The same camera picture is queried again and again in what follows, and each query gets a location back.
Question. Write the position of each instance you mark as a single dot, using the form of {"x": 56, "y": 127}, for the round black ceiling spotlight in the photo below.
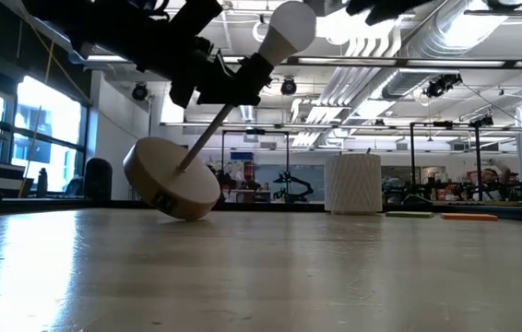
{"x": 288, "y": 86}
{"x": 139, "y": 91}

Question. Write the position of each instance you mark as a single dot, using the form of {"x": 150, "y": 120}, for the green sticky note pad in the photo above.
{"x": 408, "y": 214}

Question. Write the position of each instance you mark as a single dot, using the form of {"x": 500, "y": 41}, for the background black rig frame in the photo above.
{"x": 287, "y": 157}
{"x": 412, "y": 157}

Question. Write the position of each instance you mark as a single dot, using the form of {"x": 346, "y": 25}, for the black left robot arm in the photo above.
{"x": 104, "y": 32}

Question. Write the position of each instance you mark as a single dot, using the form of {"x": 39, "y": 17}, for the long ceiling light strip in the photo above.
{"x": 450, "y": 63}

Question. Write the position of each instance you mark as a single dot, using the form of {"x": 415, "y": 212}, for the white textured cylinder cup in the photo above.
{"x": 353, "y": 184}

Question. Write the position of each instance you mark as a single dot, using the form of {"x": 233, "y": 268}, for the black ceiling camera rig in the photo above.
{"x": 441, "y": 85}

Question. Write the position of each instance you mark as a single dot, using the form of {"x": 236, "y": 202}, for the yellow stick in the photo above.
{"x": 35, "y": 138}

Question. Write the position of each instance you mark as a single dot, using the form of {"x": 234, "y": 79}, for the dark water bottle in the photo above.
{"x": 42, "y": 183}

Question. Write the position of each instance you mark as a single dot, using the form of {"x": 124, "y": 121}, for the silver ventilation duct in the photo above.
{"x": 436, "y": 41}

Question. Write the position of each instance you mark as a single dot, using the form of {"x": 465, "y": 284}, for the lamp with round wooden base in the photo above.
{"x": 169, "y": 184}

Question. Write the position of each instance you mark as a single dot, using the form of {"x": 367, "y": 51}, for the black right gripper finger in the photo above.
{"x": 390, "y": 9}

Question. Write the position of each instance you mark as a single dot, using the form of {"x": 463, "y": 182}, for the person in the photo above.
{"x": 496, "y": 174}

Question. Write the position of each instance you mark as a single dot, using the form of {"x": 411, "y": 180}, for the white lightbulb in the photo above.
{"x": 288, "y": 32}

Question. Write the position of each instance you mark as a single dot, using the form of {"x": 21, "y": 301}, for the orange sticky note pad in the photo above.
{"x": 468, "y": 216}

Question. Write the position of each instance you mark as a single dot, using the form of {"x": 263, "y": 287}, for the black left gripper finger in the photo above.
{"x": 238, "y": 92}

